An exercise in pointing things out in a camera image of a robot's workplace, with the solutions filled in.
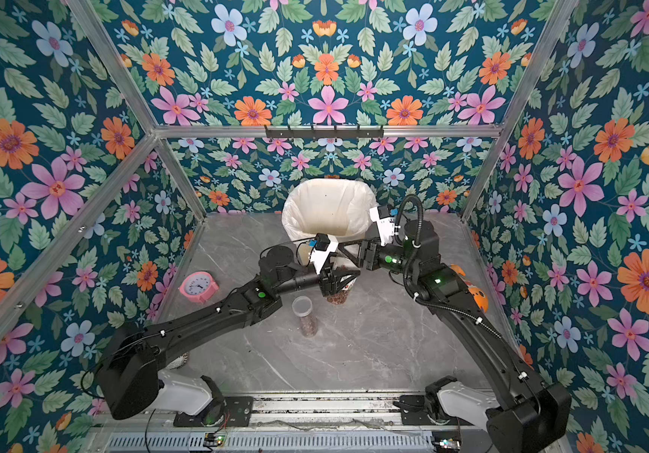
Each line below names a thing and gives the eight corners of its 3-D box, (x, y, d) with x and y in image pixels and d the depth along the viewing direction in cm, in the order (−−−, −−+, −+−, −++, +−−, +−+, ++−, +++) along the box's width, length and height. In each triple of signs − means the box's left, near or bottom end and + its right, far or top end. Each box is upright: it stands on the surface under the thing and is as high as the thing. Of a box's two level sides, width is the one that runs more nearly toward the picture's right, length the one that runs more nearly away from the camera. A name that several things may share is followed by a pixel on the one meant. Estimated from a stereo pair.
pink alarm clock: (178, 293, 99) (173, 288, 96) (200, 272, 104) (196, 267, 102) (201, 307, 95) (197, 302, 93) (222, 284, 101) (219, 279, 98)
